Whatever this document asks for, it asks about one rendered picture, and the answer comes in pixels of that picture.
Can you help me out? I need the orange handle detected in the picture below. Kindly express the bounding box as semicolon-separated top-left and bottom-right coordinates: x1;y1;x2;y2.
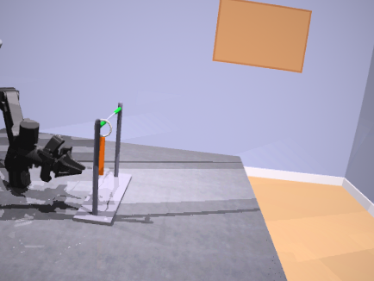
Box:
99;119;112;175

